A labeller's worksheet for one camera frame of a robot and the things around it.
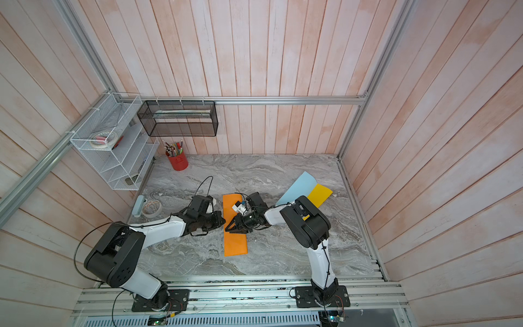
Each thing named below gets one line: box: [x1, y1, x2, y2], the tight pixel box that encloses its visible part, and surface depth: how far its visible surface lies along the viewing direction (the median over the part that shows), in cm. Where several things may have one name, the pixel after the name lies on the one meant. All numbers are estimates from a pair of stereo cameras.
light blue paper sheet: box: [275, 170, 318, 206], surface depth 106 cm
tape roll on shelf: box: [89, 130, 118, 149], surface depth 76 cm
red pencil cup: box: [164, 144, 189, 171], surface depth 112 cm
